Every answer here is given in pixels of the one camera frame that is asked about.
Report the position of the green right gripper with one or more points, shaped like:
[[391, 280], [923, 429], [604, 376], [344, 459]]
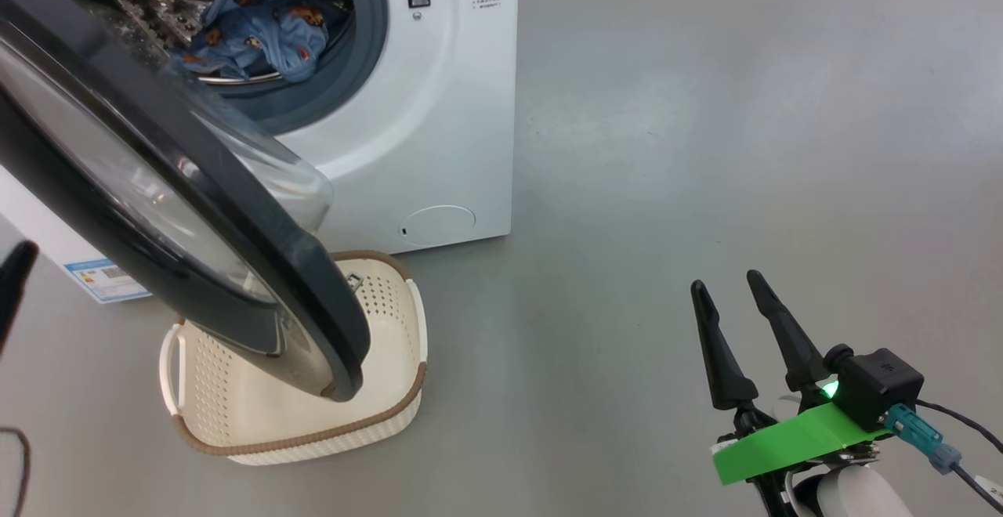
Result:
[[791, 442]]

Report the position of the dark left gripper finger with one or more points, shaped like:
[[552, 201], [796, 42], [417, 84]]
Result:
[[14, 282]]

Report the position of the black glass washing machine door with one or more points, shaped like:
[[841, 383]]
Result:
[[196, 211]]

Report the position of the blue bear-print garment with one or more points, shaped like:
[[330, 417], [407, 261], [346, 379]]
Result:
[[266, 31]]

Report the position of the cream perforated laundry basket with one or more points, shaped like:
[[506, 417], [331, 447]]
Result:
[[376, 392]]

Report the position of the white front-load washing machine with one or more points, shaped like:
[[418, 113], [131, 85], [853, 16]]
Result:
[[439, 133]]

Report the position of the blue energy label sticker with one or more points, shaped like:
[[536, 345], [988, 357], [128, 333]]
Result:
[[102, 278]]

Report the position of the round drain filter cover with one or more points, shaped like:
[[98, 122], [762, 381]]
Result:
[[437, 225]]

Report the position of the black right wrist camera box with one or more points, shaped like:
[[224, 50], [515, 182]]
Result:
[[881, 384]]

